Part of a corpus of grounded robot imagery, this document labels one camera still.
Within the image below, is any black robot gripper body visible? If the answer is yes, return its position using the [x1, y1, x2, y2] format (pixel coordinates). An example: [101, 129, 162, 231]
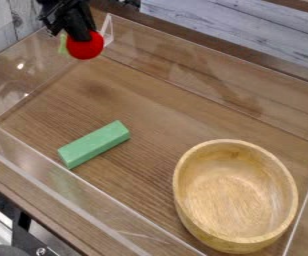
[35, 0, 85, 37]

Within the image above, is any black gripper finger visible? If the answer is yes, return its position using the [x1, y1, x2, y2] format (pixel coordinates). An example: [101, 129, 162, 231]
[62, 0, 97, 42]

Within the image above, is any red plush strawberry toy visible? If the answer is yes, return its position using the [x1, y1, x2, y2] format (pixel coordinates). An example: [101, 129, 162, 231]
[58, 31, 105, 60]

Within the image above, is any green rectangular block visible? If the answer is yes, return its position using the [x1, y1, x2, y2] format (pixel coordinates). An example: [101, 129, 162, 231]
[58, 120, 130, 169]

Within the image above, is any wooden bowl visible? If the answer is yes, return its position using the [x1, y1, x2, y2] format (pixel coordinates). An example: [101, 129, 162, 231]
[173, 139, 298, 254]

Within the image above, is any clear acrylic tray wall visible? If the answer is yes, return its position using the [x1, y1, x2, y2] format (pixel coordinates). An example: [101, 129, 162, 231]
[0, 15, 308, 256]

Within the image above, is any black table leg bracket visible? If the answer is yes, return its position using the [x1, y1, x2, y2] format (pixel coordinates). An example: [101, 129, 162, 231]
[11, 211, 59, 256]

